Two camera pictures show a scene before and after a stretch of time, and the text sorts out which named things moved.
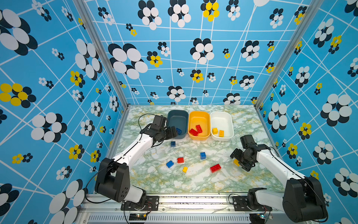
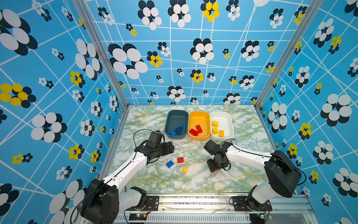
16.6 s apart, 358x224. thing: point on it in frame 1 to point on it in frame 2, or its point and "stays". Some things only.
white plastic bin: [222, 121] stays
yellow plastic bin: [201, 118] stays
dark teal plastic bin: [179, 118] stays
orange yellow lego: [221, 133] stays
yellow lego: [215, 131] to [215, 123]
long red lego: [193, 132] stays
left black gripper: [170, 135] to [167, 151]
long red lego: [199, 129] stays
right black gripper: [235, 154] to [211, 167]
